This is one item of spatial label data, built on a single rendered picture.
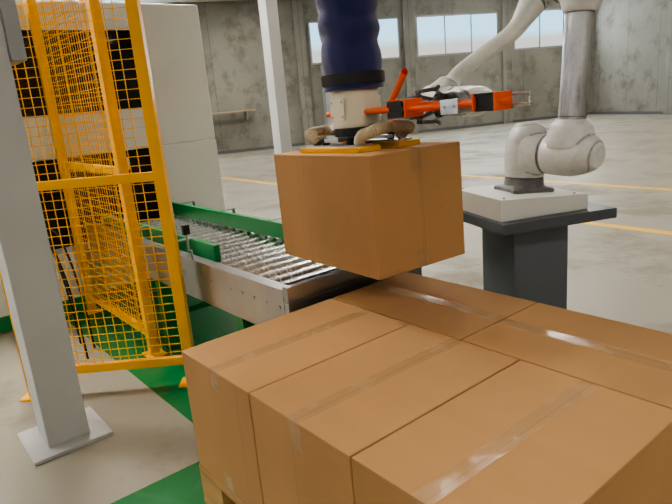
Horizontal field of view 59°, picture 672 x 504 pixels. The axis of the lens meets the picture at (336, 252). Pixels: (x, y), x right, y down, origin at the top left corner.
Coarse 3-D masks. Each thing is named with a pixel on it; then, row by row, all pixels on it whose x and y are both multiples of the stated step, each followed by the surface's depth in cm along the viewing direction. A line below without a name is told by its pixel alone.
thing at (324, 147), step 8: (328, 144) 214; (336, 144) 212; (344, 144) 208; (352, 144) 203; (368, 144) 199; (376, 144) 199; (304, 152) 218; (312, 152) 214; (320, 152) 210; (328, 152) 206; (336, 152) 203; (344, 152) 199; (352, 152) 196; (360, 152) 194
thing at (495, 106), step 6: (510, 90) 163; (474, 96) 165; (480, 96) 164; (486, 96) 163; (492, 96) 161; (498, 96) 160; (474, 102) 166; (480, 102) 165; (486, 102) 163; (492, 102) 162; (498, 102) 160; (474, 108) 166; (480, 108) 165; (486, 108) 163; (492, 108) 161; (498, 108) 161; (504, 108) 162; (510, 108) 164
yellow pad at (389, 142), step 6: (390, 132) 213; (384, 138) 219; (390, 138) 213; (396, 138) 212; (408, 138) 210; (414, 138) 210; (384, 144) 211; (390, 144) 208; (396, 144) 206; (402, 144) 205; (408, 144) 207
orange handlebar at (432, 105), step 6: (504, 96) 160; (510, 96) 161; (420, 102) 182; (426, 102) 181; (432, 102) 181; (438, 102) 178; (462, 102) 170; (468, 102) 168; (504, 102) 160; (510, 102) 161; (366, 108) 204; (372, 108) 201; (378, 108) 198; (384, 108) 196; (408, 108) 187; (414, 108) 185; (420, 108) 183; (426, 108) 181; (432, 108) 180; (438, 108) 178; (330, 114) 219; (366, 114) 204
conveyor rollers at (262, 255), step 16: (160, 224) 389; (176, 224) 386; (192, 224) 376; (208, 224) 372; (208, 240) 332; (224, 240) 329; (240, 240) 325; (256, 240) 321; (272, 240) 317; (224, 256) 290; (240, 256) 286; (256, 256) 290; (272, 256) 285; (288, 256) 281; (256, 272) 260; (272, 272) 255; (288, 272) 259; (304, 272) 254; (320, 272) 249
